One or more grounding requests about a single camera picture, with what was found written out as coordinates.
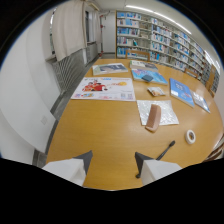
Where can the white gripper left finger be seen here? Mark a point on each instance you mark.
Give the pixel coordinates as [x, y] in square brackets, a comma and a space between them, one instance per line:
[69, 168]

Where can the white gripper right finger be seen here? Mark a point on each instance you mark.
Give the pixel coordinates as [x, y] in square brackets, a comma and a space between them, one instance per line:
[156, 169]

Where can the black toothbrush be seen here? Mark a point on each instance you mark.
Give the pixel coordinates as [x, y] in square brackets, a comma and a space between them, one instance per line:
[165, 150]

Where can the white tape roll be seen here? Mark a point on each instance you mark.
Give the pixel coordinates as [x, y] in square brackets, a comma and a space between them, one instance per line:
[190, 136]

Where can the pink comb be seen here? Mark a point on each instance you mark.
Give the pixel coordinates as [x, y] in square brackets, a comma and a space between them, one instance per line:
[154, 117]

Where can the small printed packet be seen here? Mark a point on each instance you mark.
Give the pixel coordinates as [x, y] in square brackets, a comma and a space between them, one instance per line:
[156, 91]

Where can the large blue book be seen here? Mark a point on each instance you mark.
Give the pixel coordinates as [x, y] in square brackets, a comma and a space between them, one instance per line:
[181, 92]

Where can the blue white magazine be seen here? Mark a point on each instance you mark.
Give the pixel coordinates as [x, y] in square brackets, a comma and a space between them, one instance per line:
[200, 101]

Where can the white poster with cartoon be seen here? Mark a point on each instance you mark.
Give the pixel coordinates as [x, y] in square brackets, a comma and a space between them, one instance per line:
[104, 88]

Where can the small dark blue case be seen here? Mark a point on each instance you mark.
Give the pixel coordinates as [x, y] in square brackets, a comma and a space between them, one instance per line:
[147, 78]

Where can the book with blue cover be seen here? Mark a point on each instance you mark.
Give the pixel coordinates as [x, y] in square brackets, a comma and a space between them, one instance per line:
[149, 76]

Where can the wooden chair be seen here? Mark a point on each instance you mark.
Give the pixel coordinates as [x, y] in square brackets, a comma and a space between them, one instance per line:
[191, 73]
[137, 54]

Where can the pale book with picture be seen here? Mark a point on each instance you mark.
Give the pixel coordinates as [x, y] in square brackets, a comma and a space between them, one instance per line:
[143, 65]

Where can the long bookshelf with books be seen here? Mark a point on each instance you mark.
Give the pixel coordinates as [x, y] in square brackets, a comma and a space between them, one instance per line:
[160, 41]

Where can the white curtain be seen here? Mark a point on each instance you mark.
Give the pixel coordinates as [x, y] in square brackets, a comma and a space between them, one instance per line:
[69, 28]

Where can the wall radiator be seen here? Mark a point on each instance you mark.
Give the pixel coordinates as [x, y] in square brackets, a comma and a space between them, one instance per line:
[69, 67]

